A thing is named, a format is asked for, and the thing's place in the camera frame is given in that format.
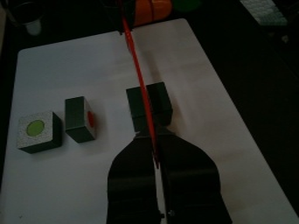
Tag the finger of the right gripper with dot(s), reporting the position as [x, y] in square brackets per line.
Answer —
[119, 17]
[131, 22]

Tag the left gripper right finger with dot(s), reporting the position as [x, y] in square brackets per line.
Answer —
[194, 189]

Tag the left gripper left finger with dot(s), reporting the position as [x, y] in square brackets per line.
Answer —
[130, 186]

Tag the black sushi piece red centre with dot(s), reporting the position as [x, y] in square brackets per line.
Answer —
[162, 102]
[76, 116]

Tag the black sushi piece green centre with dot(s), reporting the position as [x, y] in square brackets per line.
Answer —
[35, 128]

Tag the orange toy food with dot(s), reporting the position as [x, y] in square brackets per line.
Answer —
[162, 11]

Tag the white cutting board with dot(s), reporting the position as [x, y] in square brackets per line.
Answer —
[78, 189]

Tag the pale gridded plastic item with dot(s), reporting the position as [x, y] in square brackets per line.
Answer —
[265, 11]

